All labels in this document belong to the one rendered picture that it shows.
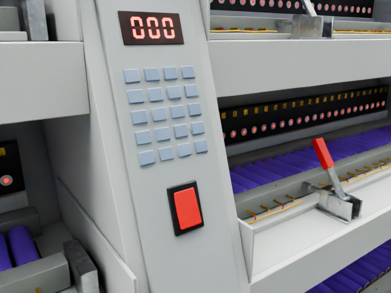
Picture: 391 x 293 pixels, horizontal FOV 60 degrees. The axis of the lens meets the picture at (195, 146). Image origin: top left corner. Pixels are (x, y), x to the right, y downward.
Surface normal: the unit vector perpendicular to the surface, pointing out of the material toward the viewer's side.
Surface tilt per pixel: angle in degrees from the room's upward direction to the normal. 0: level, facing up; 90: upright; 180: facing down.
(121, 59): 90
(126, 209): 90
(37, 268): 18
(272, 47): 107
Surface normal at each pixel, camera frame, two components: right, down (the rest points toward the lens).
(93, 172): -0.83, 0.18
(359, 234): 0.57, 0.25
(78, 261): 0.00, -0.95
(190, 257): 0.54, -0.05
